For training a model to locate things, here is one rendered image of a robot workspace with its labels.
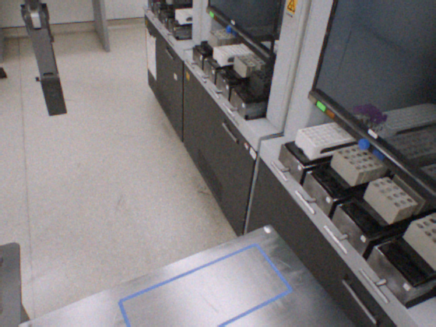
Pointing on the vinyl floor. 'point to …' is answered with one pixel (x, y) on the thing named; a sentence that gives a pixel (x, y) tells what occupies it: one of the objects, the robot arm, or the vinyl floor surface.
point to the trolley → (213, 292)
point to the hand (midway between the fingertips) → (53, 89)
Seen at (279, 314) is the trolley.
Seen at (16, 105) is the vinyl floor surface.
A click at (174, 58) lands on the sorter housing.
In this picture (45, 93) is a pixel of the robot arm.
